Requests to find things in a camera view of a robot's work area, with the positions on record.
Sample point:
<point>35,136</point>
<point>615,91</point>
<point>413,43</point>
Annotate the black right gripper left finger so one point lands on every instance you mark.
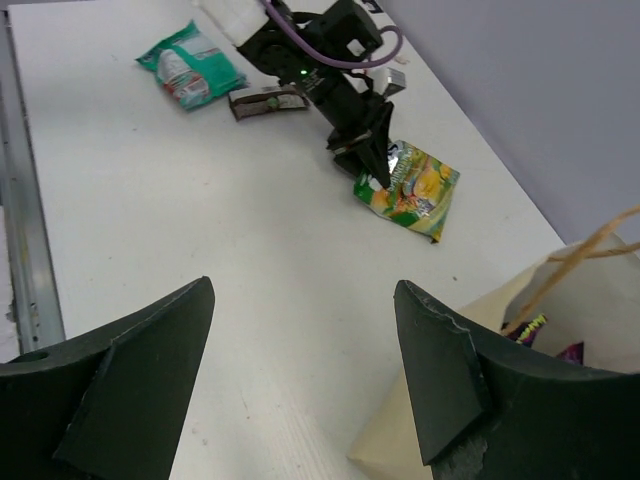
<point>111,403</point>

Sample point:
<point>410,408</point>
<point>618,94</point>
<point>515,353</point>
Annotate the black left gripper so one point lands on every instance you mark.
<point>346,35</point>

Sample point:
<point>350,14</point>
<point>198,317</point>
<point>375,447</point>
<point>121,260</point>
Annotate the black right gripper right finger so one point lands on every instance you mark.
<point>485,407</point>

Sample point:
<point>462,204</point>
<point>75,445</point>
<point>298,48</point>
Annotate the green yellow Fox's candy bag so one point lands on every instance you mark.
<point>420,193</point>

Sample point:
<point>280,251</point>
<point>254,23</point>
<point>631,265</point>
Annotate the dark blue snack bag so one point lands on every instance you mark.
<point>526,333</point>

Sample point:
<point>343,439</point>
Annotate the purple Fox's cherry candy bag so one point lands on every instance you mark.
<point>573,354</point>

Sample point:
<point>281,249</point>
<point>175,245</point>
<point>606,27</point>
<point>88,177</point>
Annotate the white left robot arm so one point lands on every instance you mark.
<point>263,32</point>

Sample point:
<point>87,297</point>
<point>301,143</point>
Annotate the brown paper bag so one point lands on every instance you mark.
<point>589,293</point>

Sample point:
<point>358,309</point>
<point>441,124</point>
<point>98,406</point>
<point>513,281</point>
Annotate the brown chocolate bar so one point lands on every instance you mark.
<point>251,102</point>

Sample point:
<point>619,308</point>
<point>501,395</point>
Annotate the teal snack packet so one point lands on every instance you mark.
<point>191,68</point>

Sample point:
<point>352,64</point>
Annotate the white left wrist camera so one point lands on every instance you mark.
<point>387,81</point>

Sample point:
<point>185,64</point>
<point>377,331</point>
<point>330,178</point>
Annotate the aluminium front rail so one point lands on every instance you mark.
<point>36,305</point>

